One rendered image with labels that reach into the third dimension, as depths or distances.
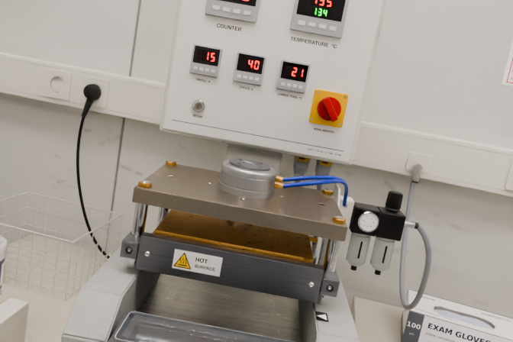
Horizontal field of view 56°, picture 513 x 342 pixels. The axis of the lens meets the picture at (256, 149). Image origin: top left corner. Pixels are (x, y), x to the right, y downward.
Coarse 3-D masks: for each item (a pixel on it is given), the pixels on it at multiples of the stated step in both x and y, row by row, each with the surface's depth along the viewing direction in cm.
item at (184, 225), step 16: (160, 224) 63; (176, 224) 64; (192, 224) 66; (208, 224) 67; (224, 224) 68; (240, 224) 67; (192, 240) 61; (208, 240) 61; (224, 240) 62; (240, 240) 63; (256, 240) 64; (272, 240) 65; (288, 240) 66; (304, 240) 67; (288, 256) 61; (304, 256) 61
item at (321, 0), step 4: (312, 0) 76; (316, 0) 76; (320, 0) 76; (324, 0) 76; (328, 0) 76; (332, 0) 76; (312, 4) 76; (316, 4) 76; (320, 4) 76; (324, 4) 76; (328, 4) 76; (332, 4) 76
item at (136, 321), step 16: (128, 320) 50; (144, 320) 50; (160, 320) 51; (176, 320) 51; (128, 336) 47; (144, 336) 47; (160, 336) 48; (176, 336) 48; (192, 336) 49; (208, 336) 49; (224, 336) 50; (240, 336) 50; (256, 336) 51
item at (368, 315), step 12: (360, 300) 114; (360, 312) 108; (372, 312) 109; (384, 312) 110; (396, 312) 111; (360, 324) 102; (372, 324) 103; (384, 324) 104; (396, 324) 105; (360, 336) 97; (372, 336) 98; (384, 336) 99; (396, 336) 100
